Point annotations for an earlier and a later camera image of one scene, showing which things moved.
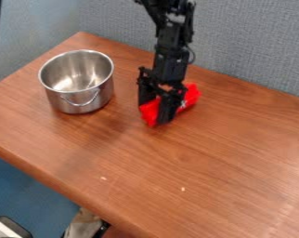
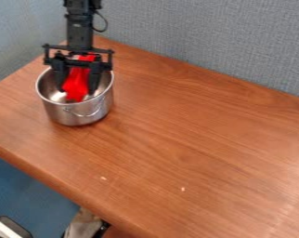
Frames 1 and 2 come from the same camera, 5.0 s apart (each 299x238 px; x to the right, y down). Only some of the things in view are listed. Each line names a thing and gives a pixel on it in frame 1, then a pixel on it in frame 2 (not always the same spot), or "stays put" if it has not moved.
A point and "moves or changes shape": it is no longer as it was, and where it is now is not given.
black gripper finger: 168,104 -> 94,79
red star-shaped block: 149,110 -> 76,83
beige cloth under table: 84,225 stays put
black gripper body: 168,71 -> 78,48
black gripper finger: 148,88 -> 61,72
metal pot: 77,77 moves or changes shape
